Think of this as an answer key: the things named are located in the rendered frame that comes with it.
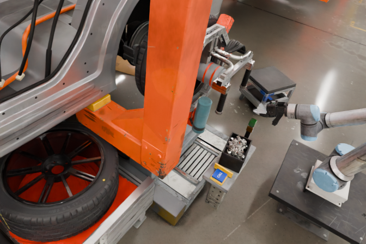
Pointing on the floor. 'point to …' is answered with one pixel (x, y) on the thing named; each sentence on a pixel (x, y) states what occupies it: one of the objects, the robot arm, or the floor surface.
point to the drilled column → (217, 196)
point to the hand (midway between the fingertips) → (255, 111)
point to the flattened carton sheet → (124, 66)
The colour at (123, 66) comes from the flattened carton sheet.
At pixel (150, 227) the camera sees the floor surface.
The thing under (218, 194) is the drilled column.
